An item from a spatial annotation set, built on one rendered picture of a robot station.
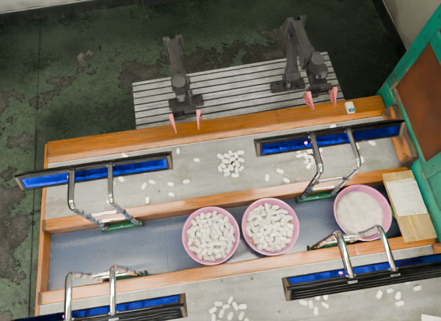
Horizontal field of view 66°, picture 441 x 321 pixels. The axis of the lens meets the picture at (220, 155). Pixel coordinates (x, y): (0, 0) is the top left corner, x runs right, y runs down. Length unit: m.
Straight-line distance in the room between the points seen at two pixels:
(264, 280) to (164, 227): 0.54
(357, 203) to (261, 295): 0.63
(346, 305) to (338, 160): 0.68
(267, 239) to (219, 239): 0.22
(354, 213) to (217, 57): 1.82
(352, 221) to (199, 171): 0.77
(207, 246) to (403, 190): 0.97
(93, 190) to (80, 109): 1.28
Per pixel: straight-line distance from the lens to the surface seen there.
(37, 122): 3.10
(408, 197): 1.85
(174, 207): 1.67
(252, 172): 1.73
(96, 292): 1.71
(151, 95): 2.08
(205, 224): 1.67
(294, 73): 1.93
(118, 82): 3.03
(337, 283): 1.32
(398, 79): 1.94
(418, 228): 1.83
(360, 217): 1.78
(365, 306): 1.73
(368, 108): 2.00
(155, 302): 1.31
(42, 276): 1.85
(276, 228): 1.68
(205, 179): 1.72
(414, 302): 1.81
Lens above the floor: 2.37
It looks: 67 degrees down
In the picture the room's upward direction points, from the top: 4 degrees counter-clockwise
